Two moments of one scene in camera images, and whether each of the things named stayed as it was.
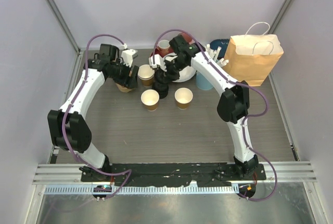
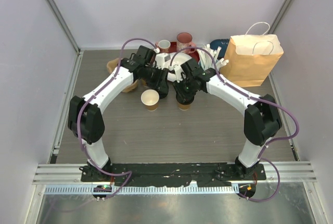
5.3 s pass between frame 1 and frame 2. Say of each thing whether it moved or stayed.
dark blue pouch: stayed
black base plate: stayed
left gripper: moved
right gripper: moved
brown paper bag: stayed
